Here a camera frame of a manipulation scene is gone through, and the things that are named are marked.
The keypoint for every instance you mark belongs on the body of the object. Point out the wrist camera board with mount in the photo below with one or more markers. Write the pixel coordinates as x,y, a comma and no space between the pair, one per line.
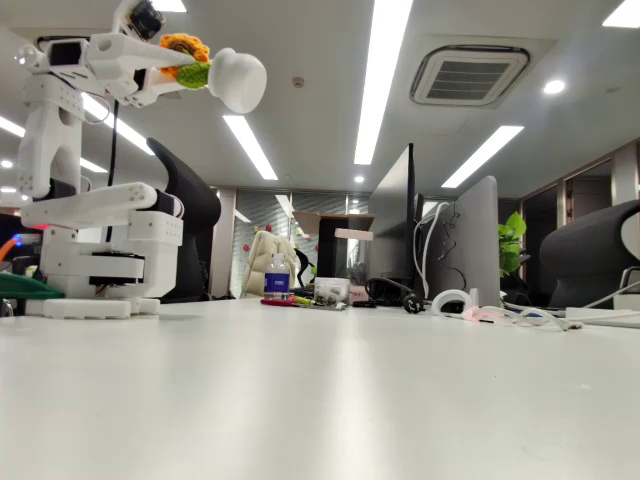
145,17

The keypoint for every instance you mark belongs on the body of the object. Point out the round ceiling downlight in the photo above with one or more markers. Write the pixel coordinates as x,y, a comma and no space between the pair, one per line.
554,86

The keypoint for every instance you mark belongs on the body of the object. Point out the dark grey mesh office chair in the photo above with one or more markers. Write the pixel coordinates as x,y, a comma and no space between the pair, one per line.
585,260

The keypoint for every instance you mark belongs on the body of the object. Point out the black power plug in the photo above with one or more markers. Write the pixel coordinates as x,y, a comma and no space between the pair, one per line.
412,302

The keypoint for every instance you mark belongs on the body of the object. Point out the beige padded jacket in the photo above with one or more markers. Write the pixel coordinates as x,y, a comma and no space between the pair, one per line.
257,265

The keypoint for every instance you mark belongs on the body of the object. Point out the long ceiling light strip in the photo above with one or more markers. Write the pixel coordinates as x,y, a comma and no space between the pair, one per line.
10,126
482,156
250,147
382,75

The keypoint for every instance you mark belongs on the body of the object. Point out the brown cardboard box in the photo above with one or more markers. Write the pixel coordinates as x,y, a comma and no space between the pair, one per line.
320,222

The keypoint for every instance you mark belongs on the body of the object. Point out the green highlighter marker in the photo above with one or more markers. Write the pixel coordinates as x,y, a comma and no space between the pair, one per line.
302,300

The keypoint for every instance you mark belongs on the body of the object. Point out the thin black-edged computer monitor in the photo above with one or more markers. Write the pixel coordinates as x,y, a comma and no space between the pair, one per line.
411,200

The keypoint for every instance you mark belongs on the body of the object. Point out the ceiling smoke detector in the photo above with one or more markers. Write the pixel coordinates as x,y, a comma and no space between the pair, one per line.
298,82

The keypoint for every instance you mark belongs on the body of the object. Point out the pink tape piece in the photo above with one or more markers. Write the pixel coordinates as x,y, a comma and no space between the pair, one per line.
475,313

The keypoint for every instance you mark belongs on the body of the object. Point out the black mesh office chair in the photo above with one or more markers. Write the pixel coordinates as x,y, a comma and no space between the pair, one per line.
200,225

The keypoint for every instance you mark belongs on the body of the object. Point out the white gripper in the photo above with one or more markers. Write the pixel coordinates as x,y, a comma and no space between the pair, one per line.
116,70

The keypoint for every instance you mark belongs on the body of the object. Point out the square ceiling air vent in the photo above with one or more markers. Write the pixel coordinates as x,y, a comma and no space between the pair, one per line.
470,75

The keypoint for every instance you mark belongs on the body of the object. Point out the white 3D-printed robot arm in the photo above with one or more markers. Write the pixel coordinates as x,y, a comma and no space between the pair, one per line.
50,125

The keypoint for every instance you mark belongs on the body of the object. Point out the clear water bottle blue label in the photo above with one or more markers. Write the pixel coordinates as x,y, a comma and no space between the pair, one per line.
276,280

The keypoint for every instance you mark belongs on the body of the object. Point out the green plastic object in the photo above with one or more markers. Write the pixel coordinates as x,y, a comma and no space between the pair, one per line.
25,290

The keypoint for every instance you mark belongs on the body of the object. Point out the white flat power strip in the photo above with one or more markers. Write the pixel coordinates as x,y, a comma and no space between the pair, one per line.
605,316

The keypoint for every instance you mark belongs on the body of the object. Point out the red pen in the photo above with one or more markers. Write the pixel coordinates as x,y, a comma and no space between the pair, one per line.
277,302

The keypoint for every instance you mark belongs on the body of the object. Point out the green leafy pot plant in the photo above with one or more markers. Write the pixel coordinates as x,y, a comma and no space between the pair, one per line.
511,245

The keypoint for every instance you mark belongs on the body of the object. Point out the clear plastic container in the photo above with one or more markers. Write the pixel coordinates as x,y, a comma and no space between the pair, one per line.
331,291

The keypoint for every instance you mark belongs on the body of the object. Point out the crochet sunflower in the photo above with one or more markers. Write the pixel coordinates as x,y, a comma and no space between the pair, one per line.
235,82

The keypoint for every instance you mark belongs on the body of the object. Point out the silver-backed computer monitor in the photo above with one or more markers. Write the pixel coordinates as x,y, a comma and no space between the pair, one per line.
475,240

